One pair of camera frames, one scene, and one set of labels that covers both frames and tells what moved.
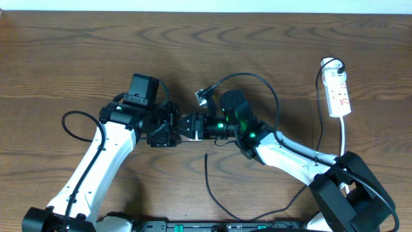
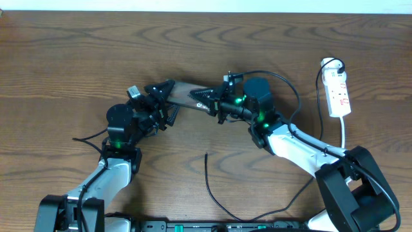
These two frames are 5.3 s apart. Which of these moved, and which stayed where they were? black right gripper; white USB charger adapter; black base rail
Moved: black right gripper
Stayed: white USB charger adapter; black base rail
